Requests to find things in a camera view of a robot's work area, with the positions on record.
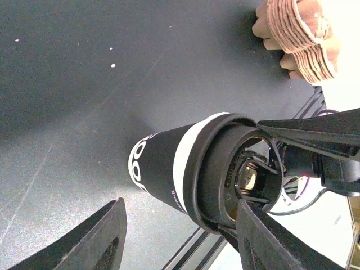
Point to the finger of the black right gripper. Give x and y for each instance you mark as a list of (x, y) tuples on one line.
[(335, 135), (233, 233)]

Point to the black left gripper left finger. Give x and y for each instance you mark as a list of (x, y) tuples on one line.
[(96, 243)]

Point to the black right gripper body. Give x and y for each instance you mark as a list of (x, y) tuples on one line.
[(338, 176)]

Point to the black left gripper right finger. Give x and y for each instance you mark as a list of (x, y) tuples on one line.
[(286, 251)]

